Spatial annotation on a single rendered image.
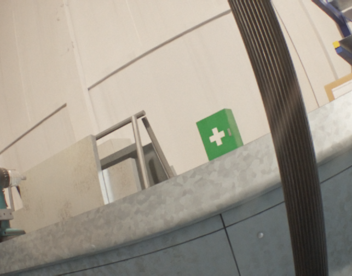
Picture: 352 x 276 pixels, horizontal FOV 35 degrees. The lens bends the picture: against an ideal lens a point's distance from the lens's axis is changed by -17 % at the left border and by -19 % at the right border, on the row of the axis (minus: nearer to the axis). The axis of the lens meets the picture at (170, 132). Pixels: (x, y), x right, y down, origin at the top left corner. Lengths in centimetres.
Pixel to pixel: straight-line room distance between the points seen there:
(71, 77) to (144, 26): 108
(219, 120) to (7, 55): 371
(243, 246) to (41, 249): 32
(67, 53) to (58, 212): 327
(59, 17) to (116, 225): 681
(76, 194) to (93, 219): 344
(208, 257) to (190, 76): 562
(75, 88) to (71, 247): 632
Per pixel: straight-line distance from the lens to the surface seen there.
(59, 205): 439
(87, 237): 84
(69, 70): 725
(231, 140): 596
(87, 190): 421
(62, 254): 87
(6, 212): 134
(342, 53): 448
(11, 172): 142
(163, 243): 84
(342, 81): 90
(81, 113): 706
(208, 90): 627
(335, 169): 73
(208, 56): 630
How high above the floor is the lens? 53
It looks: 12 degrees up
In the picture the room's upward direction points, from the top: 19 degrees counter-clockwise
